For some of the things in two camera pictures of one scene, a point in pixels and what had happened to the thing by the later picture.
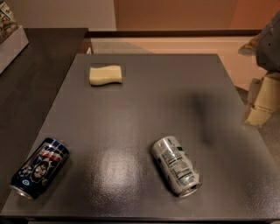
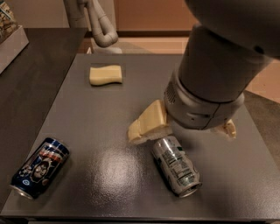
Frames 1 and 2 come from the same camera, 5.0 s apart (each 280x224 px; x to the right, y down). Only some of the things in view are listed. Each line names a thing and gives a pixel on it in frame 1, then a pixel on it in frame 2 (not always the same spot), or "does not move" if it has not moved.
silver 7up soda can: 176,166 does not move
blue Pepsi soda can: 36,174 does not move
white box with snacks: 13,38 does not move
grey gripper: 269,48 -> 196,110
